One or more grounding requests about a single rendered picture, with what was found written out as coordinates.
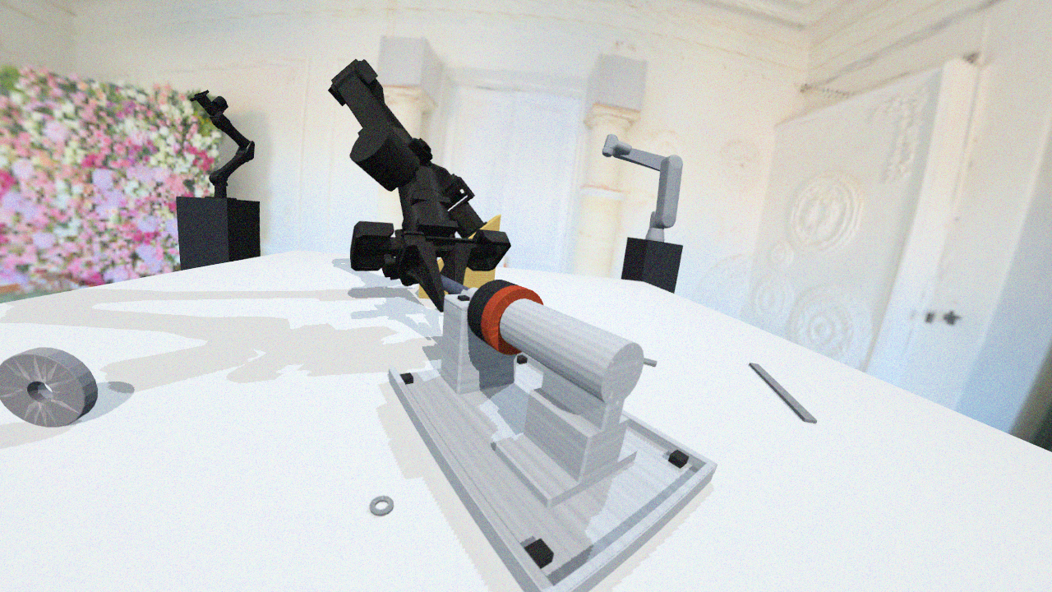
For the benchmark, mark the red-brown ring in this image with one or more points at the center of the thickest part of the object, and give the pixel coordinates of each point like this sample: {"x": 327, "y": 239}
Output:
{"x": 492, "y": 313}

